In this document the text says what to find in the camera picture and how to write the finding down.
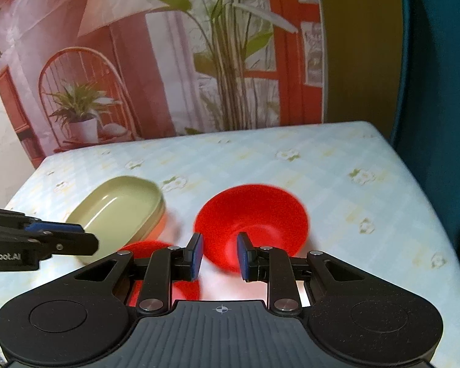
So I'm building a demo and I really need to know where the red bowl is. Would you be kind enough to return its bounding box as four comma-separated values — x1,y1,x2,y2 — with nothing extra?
122,236,203,314
194,184,310,274

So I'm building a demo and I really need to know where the light green square plate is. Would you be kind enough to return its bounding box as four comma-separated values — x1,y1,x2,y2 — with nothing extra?
67,176,167,264

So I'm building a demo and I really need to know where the printed room scene backdrop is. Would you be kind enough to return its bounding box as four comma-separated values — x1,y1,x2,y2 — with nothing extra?
0,0,325,165

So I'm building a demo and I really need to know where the teal curtain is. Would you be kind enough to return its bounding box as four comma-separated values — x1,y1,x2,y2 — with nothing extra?
391,0,460,246

